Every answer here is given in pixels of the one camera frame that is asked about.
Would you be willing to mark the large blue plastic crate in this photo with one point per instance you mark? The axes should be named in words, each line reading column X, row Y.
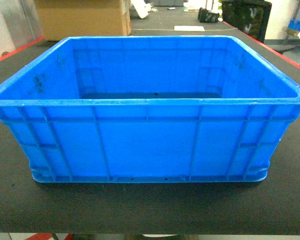
column 149, row 109

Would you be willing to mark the white paper sheet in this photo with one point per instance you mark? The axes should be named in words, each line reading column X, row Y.
column 188, row 28

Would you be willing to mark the brown cardboard box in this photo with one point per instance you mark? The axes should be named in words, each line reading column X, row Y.
column 60, row 19

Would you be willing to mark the small black device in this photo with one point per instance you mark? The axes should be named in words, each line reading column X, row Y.
column 207, row 16

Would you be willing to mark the black monitor screen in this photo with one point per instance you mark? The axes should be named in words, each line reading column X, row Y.
column 249, row 16

